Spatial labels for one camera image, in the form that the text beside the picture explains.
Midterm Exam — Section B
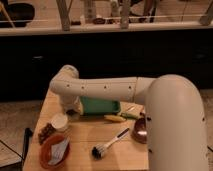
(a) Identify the green vegetable toy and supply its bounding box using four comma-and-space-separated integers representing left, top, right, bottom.
120, 106, 145, 120

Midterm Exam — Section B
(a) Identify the green plastic tray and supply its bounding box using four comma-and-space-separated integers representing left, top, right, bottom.
80, 97, 121, 116

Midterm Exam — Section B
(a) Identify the dark brown grape bunch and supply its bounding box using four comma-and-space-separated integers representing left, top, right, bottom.
38, 123, 55, 144

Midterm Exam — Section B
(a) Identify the white paper cup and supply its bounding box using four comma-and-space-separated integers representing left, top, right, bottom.
51, 113, 68, 131

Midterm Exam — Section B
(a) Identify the orange bowl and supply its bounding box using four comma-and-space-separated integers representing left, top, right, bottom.
39, 134, 70, 170

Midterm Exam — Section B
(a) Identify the black handle beside table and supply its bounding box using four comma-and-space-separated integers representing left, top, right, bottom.
22, 128, 33, 158

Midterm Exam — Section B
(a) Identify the black office chair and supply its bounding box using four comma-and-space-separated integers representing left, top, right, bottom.
0, 3, 35, 28

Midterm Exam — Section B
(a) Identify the dish brush with black head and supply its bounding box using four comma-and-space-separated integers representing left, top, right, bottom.
91, 128, 129, 159

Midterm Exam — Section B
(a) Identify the dark red bowl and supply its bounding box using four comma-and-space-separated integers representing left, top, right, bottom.
132, 118, 147, 144

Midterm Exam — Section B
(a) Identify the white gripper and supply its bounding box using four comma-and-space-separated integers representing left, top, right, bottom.
60, 97, 82, 115

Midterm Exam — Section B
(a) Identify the crumpled white paper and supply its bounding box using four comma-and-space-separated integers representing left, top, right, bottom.
48, 139, 69, 165

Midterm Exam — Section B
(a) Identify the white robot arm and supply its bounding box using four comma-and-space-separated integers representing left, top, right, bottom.
49, 65, 209, 171

